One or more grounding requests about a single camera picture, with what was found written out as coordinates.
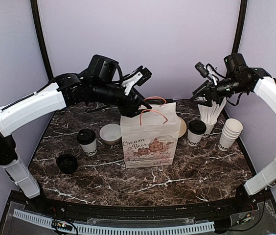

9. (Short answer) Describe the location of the stack of black lids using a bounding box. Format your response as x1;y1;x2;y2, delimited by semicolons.
56;154;78;174

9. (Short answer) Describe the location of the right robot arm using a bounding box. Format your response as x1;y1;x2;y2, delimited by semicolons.
191;53;276;212

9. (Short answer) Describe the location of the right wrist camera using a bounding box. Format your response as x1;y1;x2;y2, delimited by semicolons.
194;62;218;82

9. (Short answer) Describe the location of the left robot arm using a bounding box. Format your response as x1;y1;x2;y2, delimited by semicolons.
0;55;152;213

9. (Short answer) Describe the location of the paper cup holding straws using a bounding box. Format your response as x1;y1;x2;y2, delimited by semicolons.
200;117;217;138

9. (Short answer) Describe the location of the grey slotted cable duct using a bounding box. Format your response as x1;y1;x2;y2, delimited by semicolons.
13;209;215;235

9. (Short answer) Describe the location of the black table front rail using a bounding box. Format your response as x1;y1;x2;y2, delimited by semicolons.
8;190;273;228

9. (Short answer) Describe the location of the white paper cup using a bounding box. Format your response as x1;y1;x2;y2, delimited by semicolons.
187;131;203;146
80;140;97;156

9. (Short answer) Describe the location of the stack of white paper cups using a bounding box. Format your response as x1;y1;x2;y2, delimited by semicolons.
218;118;243;151

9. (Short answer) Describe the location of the cream bear paper bag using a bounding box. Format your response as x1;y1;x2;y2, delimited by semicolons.
120;102;181;169

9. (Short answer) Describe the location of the white ceramic bowl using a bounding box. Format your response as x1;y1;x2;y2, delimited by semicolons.
99;123;121;145

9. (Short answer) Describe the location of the beige round plate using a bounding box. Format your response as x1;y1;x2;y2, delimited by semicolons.
179;117;187;138

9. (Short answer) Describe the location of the black coffee cup lid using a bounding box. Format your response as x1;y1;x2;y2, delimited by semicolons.
77;129;96;145

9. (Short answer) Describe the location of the white wrapped straws bundle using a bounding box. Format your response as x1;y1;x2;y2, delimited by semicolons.
198;99;227;125

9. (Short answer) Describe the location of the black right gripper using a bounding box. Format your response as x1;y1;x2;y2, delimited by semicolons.
190;76;248;107

